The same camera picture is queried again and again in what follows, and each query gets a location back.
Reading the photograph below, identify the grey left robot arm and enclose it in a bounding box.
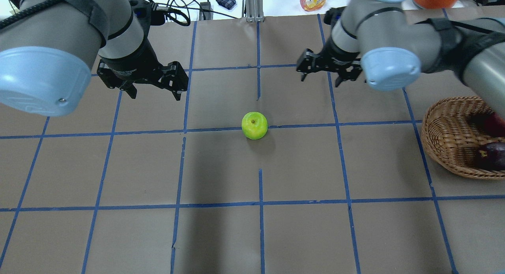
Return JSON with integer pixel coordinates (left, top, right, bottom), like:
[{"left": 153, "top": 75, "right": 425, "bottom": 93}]
[{"left": 0, "top": 0, "right": 188, "bottom": 117}]

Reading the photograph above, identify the woven wicker basket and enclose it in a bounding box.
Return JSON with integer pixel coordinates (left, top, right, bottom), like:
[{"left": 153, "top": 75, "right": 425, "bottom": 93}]
[{"left": 421, "top": 96, "right": 505, "bottom": 180}]

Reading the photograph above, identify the black power adapter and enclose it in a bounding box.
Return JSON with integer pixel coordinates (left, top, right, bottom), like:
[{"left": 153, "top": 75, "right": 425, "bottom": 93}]
[{"left": 198, "top": 2, "right": 213, "bottom": 21}]

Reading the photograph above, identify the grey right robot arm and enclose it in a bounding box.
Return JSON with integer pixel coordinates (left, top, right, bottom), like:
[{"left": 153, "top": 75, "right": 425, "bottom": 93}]
[{"left": 296, "top": 0, "right": 505, "bottom": 117}]

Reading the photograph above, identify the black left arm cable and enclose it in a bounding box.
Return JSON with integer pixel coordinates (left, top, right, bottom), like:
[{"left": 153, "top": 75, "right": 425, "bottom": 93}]
[{"left": 0, "top": 0, "right": 191, "bottom": 30}]

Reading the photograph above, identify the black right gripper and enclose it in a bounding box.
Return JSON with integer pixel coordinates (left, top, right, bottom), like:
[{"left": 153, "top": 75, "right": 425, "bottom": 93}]
[{"left": 296, "top": 30, "right": 363, "bottom": 88}]

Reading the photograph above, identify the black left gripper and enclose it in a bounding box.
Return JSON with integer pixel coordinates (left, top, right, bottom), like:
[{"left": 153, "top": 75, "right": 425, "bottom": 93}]
[{"left": 96, "top": 40, "right": 189, "bottom": 101}]

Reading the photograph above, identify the aluminium frame post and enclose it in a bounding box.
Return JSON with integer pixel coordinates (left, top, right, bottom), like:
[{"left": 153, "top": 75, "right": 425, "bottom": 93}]
[{"left": 243, "top": 0, "right": 265, "bottom": 22}]

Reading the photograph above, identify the green apple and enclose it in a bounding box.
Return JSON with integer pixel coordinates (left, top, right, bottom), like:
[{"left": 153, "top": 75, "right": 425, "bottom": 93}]
[{"left": 241, "top": 111, "right": 268, "bottom": 140}]

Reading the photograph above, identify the dark blue checkered pouch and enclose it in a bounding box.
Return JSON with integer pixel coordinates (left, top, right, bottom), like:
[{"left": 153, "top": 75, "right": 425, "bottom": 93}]
[{"left": 216, "top": 0, "right": 237, "bottom": 10}]

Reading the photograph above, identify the dark red apple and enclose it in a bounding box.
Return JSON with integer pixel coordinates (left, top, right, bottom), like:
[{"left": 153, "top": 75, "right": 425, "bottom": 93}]
[{"left": 477, "top": 142, "right": 505, "bottom": 170}]

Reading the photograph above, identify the black cable bundle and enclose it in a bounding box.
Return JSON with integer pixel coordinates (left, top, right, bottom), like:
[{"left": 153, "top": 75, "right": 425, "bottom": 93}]
[{"left": 162, "top": 0, "right": 241, "bottom": 22}]

